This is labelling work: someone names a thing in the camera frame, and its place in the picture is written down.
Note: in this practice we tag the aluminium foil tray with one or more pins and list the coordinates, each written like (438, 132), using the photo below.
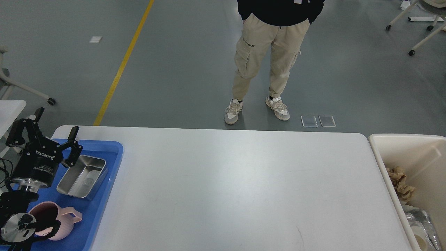
(415, 215)

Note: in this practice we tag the white side table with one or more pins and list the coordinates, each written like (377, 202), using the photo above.
(9, 111)

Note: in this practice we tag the clear floor plate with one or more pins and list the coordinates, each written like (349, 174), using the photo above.
(327, 120)
(309, 121)

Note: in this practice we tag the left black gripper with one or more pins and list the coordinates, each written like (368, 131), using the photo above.
(42, 156)

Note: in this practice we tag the clear floor plate left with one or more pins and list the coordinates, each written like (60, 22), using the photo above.
(309, 121)

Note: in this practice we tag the blue plastic tray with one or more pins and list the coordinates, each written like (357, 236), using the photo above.
(82, 236)

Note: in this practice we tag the white paper on floor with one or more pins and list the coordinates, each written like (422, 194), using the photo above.
(95, 39)

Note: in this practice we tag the pink ribbed mug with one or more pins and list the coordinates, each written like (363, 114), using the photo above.
(47, 212)

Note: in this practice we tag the clear floor plate right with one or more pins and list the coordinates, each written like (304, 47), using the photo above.
(327, 120)

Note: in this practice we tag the square steel tray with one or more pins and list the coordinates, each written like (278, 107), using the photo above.
(84, 179)

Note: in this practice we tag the brown paper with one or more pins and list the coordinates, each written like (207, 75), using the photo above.
(404, 191)

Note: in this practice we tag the person in black top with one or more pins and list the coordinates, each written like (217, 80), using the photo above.
(278, 25)

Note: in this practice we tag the beige plastic bin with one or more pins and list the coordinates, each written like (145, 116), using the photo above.
(423, 159)

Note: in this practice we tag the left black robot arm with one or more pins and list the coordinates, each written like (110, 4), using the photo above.
(17, 225)

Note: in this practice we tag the office chair base left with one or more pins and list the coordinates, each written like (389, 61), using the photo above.
(9, 83)

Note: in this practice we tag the white paper cup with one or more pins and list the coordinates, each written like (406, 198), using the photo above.
(420, 236)

